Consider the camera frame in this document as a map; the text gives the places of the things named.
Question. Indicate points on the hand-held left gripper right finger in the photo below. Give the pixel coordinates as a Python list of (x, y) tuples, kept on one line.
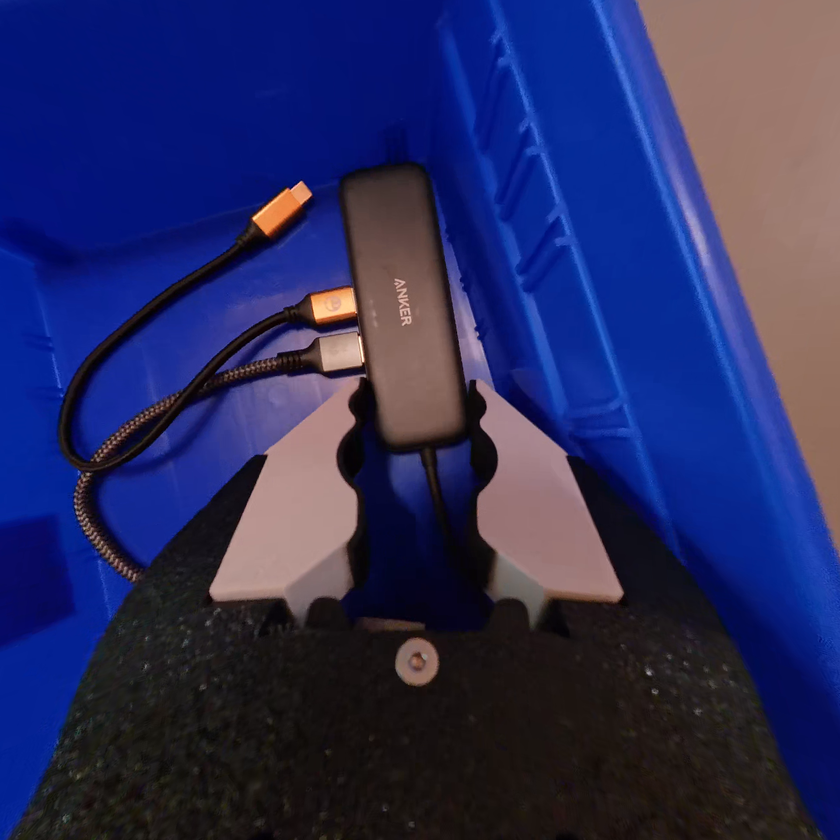
[(544, 525)]

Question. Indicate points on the blue plastic bin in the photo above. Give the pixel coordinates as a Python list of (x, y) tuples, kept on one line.
[(164, 98)]

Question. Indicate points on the slim dark grey usb hub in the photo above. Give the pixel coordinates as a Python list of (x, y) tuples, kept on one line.
[(400, 295)]

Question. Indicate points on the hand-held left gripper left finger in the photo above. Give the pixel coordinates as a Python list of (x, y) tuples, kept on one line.
[(289, 525)]

